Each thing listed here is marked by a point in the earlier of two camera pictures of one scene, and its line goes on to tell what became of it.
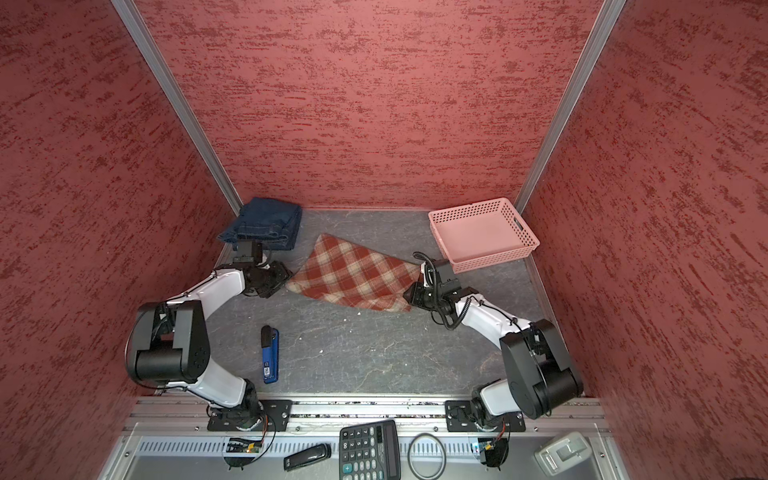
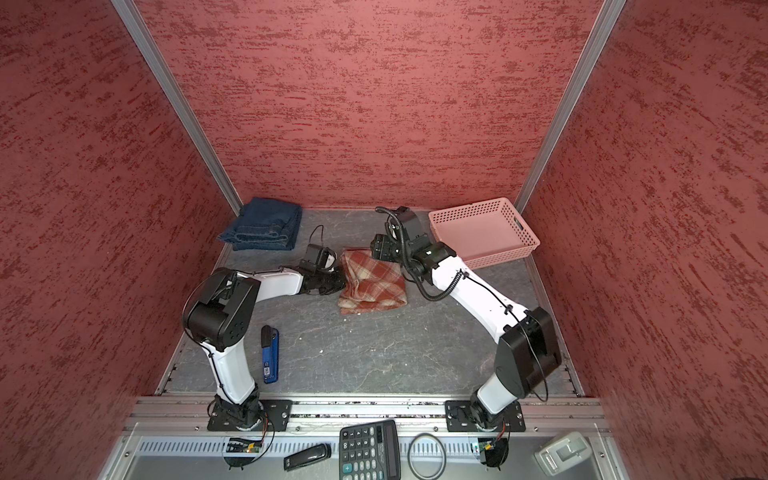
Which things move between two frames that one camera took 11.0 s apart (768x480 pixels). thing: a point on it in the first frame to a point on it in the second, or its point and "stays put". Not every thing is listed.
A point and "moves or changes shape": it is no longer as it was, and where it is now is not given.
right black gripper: (415, 296) to (382, 249)
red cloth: (343, 274) moves or changes shape
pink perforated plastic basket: (482, 235) stays put
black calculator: (370, 451) stays put
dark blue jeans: (272, 222) stays put
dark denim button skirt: (270, 242) stays put
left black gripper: (283, 274) to (340, 284)
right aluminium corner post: (570, 96) stays put
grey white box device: (566, 454) stays put
